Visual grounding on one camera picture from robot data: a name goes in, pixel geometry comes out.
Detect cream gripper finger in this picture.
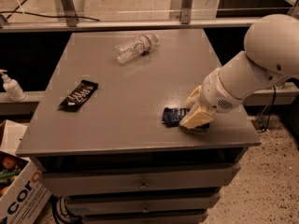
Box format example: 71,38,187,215
185,86,201,108
179,105,213,129

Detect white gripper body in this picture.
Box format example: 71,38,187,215
199,68,243,114

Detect blue rxbar blueberry bar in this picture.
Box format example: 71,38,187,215
162,106,210,131

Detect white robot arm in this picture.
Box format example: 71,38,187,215
179,14,299,129

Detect clear plastic water bottle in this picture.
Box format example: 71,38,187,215
115,34,159,63

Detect grey metal drawer cabinet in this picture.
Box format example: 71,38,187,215
18,29,260,224

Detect black snack bar wrapper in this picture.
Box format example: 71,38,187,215
58,79,98,112

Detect white pump dispenser bottle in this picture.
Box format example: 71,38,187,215
0,69,25,102

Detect white cardboard box with produce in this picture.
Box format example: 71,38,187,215
0,120,50,224

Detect grey metal frame rail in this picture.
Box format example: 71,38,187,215
0,0,299,34

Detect black cables under cabinet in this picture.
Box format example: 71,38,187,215
50,195,84,224

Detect black cable on rail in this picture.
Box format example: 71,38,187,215
0,0,101,22

